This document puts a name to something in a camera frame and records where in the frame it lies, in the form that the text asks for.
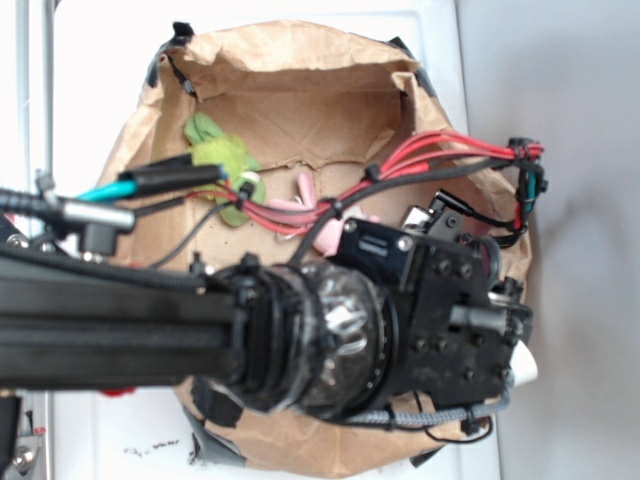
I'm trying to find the brown paper bag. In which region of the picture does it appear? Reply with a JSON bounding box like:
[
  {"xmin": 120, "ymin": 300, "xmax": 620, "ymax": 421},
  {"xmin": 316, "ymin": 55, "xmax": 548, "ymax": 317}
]
[{"xmin": 102, "ymin": 20, "xmax": 545, "ymax": 479}]

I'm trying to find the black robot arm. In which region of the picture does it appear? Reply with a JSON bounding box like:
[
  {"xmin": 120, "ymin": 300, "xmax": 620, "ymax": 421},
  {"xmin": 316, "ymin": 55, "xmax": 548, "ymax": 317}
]
[{"xmin": 1, "ymin": 194, "xmax": 532, "ymax": 428}]

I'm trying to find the aluminium extrusion rail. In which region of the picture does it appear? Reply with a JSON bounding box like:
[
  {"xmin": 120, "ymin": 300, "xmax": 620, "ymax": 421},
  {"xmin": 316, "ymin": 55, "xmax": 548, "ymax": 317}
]
[{"xmin": 14, "ymin": 0, "xmax": 58, "ymax": 190}]

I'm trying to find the grey braided cable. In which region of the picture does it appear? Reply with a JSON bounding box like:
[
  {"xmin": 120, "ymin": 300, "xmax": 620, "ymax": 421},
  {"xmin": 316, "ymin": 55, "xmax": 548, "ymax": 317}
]
[{"xmin": 344, "ymin": 384, "xmax": 514, "ymax": 431}]

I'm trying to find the pink plush bunny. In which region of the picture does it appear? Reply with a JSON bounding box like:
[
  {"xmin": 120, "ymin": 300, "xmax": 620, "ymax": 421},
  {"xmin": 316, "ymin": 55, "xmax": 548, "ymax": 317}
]
[{"xmin": 269, "ymin": 170, "xmax": 382, "ymax": 257}]

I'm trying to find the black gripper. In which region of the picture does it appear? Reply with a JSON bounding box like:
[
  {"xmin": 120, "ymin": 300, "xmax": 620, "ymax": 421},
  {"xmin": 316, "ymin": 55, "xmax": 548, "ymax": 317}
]
[{"xmin": 339, "ymin": 190, "xmax": 532, "ymax": 405}]

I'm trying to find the red wire bundle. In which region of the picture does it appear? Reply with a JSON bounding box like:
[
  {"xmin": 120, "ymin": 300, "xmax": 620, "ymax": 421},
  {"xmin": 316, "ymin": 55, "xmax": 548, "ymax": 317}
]
[{"xmin": 185, "ymin": 130, "xmax": 546, "ymax": 236}]

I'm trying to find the green plush toy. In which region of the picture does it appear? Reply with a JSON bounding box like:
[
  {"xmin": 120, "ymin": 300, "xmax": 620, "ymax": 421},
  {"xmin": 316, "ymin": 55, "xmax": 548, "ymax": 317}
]
[{"xmin": 183, "ymin": 112, "xmax": 266, "ymax": 204}]

